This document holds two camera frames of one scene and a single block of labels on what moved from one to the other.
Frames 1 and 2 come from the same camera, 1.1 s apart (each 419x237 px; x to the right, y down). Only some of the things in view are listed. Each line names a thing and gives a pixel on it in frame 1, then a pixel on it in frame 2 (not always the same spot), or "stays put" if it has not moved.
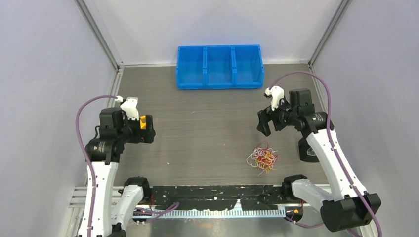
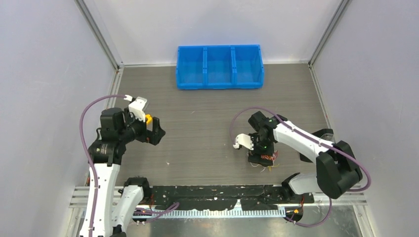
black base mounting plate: (221, 197) stays put
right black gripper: (267, 115) → (254, 156)
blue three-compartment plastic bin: (219, 66) stays put
